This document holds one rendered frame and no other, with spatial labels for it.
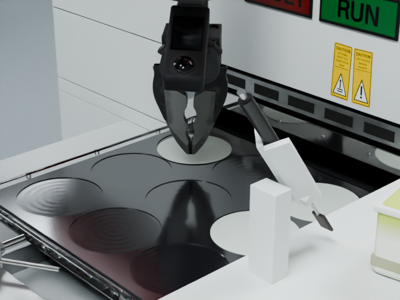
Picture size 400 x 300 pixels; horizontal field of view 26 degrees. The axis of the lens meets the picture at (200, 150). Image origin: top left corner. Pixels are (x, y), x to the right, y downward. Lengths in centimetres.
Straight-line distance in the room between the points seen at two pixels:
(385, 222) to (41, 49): 395
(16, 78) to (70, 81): 261
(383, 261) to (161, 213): 32
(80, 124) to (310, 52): 59
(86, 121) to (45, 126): 205
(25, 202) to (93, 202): 8
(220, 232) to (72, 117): 70
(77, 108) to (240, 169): 54
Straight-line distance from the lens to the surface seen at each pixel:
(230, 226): 96
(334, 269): 77
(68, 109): 160
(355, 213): 87
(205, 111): 105
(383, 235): 75
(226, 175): 108
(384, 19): 103
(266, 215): 72
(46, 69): 429
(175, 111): 106
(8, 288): 92
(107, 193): 104
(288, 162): 70
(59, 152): 135
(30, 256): 105
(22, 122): 366
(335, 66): 110
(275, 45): 116
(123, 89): 144
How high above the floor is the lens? 137
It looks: 24 degrees down
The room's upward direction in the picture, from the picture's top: straight up
